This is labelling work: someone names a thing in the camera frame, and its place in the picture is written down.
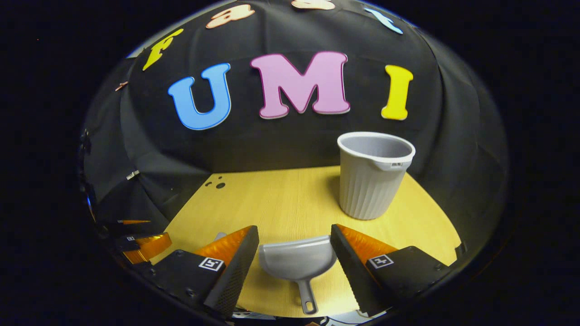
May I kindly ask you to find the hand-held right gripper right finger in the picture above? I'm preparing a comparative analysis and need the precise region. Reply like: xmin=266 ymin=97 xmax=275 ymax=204
xmin=329 ymin=224 xmax=454 ymax=318

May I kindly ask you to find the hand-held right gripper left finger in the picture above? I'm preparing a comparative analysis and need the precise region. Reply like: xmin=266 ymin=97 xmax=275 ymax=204
xmin=149 ymin=225 xmax=260 ymax=320

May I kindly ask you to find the grey plastic dustpan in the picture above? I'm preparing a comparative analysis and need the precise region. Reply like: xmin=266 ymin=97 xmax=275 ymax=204
xmin=258 ymin=235 xmax=338 ymax=315

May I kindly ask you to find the grey ribbed garbage bin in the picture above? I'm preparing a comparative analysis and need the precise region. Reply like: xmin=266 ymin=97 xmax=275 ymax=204
xmin=337 ymin=131 xmax=416 ymax=221

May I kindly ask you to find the yellow wooden desktop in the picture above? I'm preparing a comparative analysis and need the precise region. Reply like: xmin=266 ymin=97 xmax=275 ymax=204
xmin=150 ymin=165 xmax=463 ymax=318

